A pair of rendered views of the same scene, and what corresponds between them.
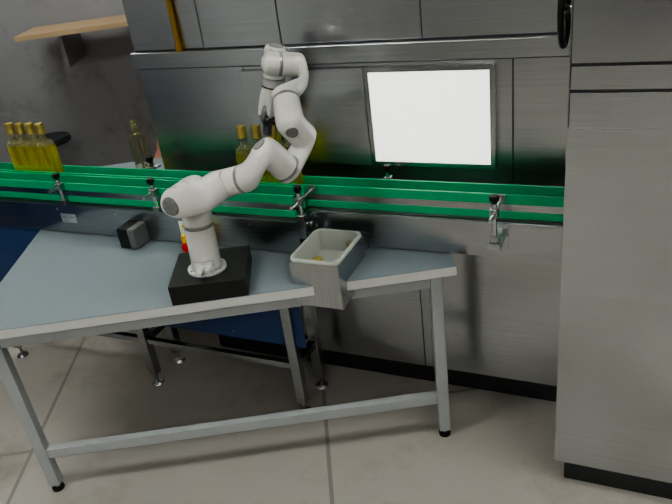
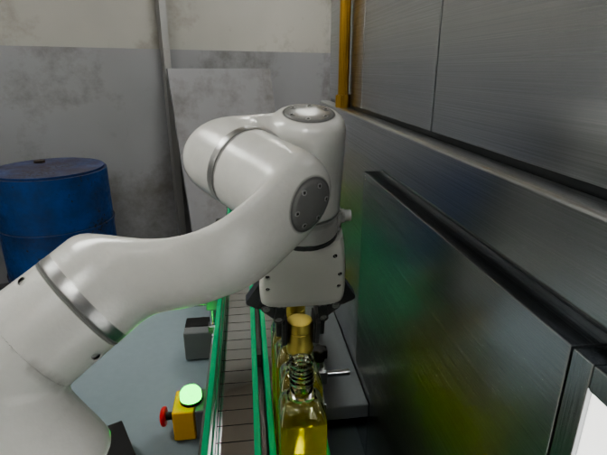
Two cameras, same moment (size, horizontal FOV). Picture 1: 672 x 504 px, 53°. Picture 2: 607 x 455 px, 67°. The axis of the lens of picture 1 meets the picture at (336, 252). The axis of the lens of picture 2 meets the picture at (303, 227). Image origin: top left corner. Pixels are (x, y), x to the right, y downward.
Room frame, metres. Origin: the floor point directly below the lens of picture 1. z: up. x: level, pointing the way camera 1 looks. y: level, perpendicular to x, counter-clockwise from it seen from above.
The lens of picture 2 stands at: (1.98, -0.26, 1.47)
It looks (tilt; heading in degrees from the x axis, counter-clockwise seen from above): 19 degrees down; 56
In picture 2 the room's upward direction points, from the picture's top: straight up
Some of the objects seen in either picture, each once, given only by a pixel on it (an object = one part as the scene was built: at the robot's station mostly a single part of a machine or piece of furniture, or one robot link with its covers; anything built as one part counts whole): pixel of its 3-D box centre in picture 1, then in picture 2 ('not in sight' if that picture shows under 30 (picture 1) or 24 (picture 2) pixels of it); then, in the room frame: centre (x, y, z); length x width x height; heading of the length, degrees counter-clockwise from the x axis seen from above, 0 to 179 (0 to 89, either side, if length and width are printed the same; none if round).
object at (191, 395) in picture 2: not in sight; (191, 394); (2.21, 0.50, 0.84); 0.04 x 0.04 x 0.03
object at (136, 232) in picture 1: (133, 234); (201, 338); (2.34, 0.75, 0.79); 0.08 x 0.08 x 0.08; 63
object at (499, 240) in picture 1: (496, 226); not in sight; (1.79, -0.49, 0.90); 0.17 x 0.05 x 0.23; 153
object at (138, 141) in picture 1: (141, 151); not in sight; (2.66, 0.73, 1.01); 0.06 x 0.06 x 0.26; 50
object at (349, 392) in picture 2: not in sight; (310, 301); (2.64, 0.68, 0.84); 0.95 x 0.09 x 0.11; 63
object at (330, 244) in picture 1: (328, 256); not in sight; (1.94, 0.03, 0.80); 0.22 x 0.17 x 0.09; 153
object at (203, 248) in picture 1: (202, 249); not in sight; (1.93, 0.42, 0.89); 0.16 x 0.13 x 0.15; 179
